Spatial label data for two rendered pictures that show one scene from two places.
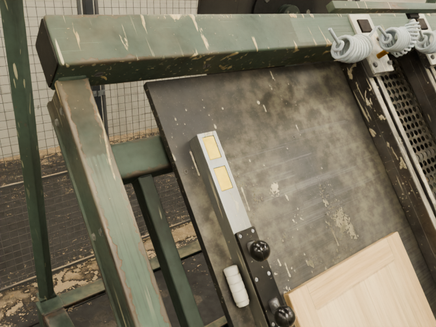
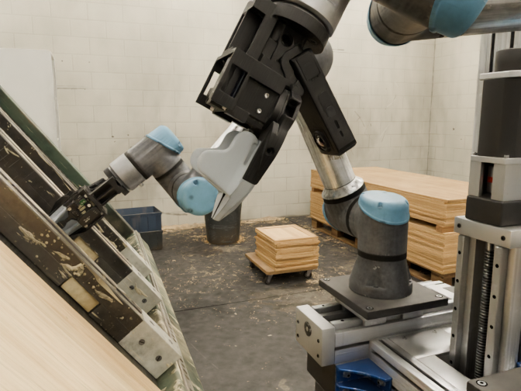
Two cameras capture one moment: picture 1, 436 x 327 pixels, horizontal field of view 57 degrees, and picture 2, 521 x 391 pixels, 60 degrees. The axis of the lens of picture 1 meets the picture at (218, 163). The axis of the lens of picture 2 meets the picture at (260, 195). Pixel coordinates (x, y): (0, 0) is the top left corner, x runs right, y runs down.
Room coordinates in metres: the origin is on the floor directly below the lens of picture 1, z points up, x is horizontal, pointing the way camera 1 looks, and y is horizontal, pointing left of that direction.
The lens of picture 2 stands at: (0.25, 0.01, 1.45)
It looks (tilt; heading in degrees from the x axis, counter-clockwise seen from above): 10 degrees down; 289
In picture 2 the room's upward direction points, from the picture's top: straight up
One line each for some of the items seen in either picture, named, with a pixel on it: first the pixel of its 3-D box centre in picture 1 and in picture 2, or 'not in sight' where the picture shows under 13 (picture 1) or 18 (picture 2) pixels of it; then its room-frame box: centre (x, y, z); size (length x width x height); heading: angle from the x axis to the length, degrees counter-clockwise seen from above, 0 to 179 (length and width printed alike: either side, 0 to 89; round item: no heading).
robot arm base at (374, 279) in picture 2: not in sight; (381, 268); (0.31, -1.08, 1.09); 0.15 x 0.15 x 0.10
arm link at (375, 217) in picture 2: not in sight; (381, 220); (0.31, -1.09, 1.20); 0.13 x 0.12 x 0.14; 129
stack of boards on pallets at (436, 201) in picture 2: not in sight; (400, 213); (0.35, -5.21, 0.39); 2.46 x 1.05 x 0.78; 130
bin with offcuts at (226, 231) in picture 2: not in sight; (222, 214); (2.36, -4.83, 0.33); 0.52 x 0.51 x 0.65; 130
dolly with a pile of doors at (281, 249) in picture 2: not in sight; (280, 251); (1.39, -3.95, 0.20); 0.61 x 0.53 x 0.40; 130
